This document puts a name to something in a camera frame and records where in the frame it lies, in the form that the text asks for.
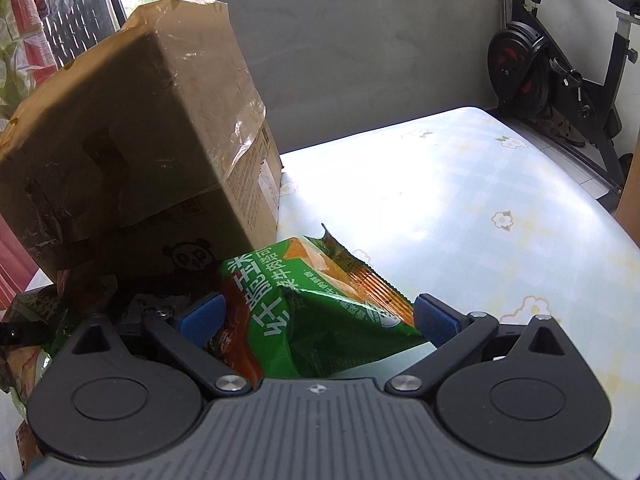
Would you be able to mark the brown cardboard box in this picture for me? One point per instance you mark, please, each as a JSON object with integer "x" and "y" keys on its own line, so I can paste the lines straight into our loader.
{"x": 150, "y": 150}

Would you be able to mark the wooden furniture edge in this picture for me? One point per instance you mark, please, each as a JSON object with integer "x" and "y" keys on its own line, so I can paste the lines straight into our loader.
{"x": 629, "y": 210}

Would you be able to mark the crumpled green snack bag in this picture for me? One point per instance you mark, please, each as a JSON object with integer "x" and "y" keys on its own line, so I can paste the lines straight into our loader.
{"x": 65, "y": 305}

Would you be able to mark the orange snack packet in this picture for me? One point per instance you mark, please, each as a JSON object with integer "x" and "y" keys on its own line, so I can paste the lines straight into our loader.
{"x": 22, "y": 370}

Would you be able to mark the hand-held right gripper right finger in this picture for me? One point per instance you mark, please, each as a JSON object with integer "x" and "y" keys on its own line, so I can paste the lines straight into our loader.
{"x": 436, "y": 321}

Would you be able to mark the brown sandals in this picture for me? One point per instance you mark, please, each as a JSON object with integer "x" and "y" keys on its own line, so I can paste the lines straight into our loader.
{"x": 565, "y": 130}

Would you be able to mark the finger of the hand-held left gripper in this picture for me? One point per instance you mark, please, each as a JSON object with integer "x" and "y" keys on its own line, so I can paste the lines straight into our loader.
{"x": 17, "y": 334}

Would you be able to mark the green and orange snack bag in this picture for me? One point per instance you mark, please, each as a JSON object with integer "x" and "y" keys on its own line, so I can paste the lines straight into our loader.
{"x": 320, "y": 325}

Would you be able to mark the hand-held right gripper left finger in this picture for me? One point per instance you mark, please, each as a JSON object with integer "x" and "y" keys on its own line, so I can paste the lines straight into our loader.
{"x": 202, "y": 316}

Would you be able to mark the black exercise bike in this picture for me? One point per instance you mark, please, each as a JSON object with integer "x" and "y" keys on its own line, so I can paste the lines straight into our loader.
{"x": 550, "y": 75}

